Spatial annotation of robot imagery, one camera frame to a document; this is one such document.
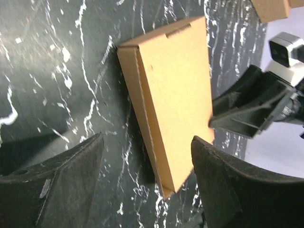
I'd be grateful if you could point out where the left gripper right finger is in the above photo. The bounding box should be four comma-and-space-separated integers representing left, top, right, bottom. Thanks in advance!
191, 136, 304, 228

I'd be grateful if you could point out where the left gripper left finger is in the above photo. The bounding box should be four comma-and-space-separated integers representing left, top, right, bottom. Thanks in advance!
0, 133, 104, 228

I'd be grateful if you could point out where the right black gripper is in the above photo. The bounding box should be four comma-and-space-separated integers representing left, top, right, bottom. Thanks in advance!
209, 65, 304, 138

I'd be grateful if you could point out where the cardboard box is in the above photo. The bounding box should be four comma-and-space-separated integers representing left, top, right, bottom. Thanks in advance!
117, 16, 214, 198
251, 0, 291, 23

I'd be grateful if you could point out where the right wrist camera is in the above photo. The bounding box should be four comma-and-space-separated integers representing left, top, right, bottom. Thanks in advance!
265, 32, 304, 87

